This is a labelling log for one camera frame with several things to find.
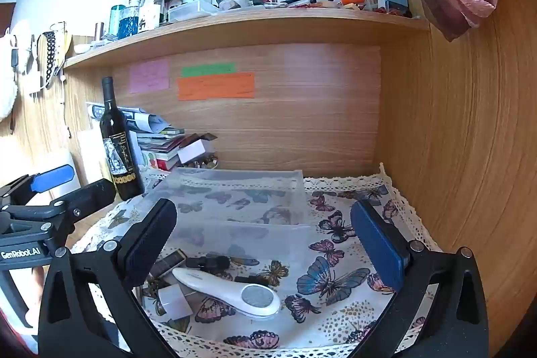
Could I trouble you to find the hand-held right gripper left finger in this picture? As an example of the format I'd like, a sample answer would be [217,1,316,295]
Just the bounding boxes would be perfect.
[38,198,179,358]

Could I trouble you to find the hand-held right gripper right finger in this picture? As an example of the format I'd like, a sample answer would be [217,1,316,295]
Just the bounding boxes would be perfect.
[350,199,490,358]

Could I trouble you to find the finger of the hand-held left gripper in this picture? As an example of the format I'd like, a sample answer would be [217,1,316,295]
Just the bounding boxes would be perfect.
[49,178,117,236]
[0,164,77,213]

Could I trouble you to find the black lipstick tube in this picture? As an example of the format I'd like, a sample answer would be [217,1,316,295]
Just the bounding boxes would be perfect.
[185,255,231,271]

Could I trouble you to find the small white cube box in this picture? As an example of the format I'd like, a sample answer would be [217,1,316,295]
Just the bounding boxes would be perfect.
[159,283,194,319]

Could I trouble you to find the white handheld device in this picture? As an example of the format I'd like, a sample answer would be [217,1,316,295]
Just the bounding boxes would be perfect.
[172,267,282,319]

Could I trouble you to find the clear plastic storage box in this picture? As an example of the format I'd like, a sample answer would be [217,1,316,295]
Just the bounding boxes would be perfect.
[138,167,315,279]

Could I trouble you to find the small black tube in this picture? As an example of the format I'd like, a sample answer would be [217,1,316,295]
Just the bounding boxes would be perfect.
[234,275,270,287]

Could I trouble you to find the white board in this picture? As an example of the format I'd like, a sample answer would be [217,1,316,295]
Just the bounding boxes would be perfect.
[79,130,106,187]

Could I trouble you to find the dark wine bottle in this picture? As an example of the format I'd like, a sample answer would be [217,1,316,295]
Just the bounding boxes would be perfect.
[99,76,146,201]

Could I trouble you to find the butterfly print tablecloth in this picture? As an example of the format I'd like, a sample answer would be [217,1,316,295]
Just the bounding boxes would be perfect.
[69,163,445,358]

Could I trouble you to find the stack of books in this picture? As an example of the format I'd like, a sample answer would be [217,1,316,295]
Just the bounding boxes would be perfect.
[134,126,219,172]

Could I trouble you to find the folded printed papers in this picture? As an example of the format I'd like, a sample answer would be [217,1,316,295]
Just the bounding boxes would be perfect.
[86,102,165,133]

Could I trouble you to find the person's red clothing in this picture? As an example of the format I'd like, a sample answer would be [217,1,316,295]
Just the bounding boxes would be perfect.
[0,310,38,358]

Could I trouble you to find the bowl of beads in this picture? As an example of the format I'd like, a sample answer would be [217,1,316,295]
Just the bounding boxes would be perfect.
[185,157,219,171]

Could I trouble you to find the white cardboard box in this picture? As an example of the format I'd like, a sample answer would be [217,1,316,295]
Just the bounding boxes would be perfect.
[177,141,207,165]

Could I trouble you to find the white plush bag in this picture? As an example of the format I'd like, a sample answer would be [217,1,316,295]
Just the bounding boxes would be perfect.
[0,20,39,120]

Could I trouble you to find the pink sticky note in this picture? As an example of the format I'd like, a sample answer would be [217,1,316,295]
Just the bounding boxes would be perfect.
[129,59,170,94]

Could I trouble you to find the orange sticky note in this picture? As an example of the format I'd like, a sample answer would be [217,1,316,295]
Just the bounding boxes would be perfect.
[177,72,256,101]

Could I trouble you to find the green sticky note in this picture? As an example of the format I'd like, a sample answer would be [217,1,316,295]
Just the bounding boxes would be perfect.
[181,63,236,77]

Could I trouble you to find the blue liquid bottle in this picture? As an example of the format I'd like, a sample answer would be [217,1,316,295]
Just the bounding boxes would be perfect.
[110,0,142,40]

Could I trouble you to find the clear plastic container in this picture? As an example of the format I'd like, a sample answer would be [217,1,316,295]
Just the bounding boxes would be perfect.
[168,1,219,23]

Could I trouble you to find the wooden shelf board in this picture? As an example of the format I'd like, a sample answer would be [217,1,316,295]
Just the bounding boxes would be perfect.
[63,8,433,69]

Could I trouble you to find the black lace hanging strap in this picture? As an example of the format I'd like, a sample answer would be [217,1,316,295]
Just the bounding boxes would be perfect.
[37,21,70,89]

